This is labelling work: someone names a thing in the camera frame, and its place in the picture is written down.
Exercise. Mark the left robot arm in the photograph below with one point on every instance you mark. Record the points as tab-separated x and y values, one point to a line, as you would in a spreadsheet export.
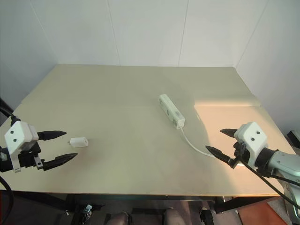
4	162

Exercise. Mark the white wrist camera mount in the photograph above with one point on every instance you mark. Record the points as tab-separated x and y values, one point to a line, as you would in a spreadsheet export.
21	136
252	138

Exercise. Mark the black table frame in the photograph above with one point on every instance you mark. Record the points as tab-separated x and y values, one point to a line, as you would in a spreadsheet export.
140	198

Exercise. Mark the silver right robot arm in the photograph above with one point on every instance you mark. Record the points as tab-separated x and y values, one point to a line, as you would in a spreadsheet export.
281	162

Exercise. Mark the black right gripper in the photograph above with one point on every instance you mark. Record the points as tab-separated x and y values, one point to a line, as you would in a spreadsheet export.
239	152

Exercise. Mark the white power strip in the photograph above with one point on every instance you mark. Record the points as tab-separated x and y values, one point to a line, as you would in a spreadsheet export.
171	111

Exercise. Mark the dark rounded shape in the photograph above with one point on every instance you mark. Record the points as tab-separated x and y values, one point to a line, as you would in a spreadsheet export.
120	218
172	217

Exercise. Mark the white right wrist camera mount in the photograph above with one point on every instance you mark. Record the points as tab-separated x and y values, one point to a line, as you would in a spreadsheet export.
252	138

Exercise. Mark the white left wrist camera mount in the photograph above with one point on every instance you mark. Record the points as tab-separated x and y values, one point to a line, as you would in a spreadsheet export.
21	136

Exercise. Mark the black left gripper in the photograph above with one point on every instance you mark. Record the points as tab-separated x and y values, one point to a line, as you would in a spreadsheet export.
27	159

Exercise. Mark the black box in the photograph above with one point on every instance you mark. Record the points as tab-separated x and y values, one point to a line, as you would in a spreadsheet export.
294	137

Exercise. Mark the white plug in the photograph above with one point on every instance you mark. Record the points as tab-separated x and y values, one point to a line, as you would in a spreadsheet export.
79	142

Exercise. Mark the orange floor mat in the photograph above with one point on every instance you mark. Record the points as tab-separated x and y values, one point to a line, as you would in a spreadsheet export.
257	213

